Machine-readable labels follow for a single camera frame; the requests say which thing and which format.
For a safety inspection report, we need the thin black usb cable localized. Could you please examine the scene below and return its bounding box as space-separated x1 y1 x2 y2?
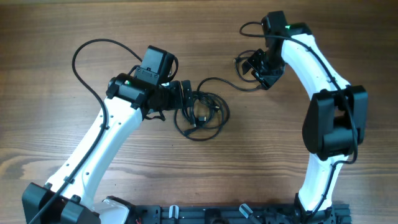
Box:
173 91 231 142

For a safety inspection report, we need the thick black cable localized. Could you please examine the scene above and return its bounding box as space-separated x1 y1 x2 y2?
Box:
196 49 265 93

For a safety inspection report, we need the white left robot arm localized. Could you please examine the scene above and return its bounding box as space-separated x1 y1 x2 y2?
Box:
22 45 192 223

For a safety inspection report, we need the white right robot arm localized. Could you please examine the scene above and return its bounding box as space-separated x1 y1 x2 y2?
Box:
242 11 368 223

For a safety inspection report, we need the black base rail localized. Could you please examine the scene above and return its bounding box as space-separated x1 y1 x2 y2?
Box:
127 204 352 224

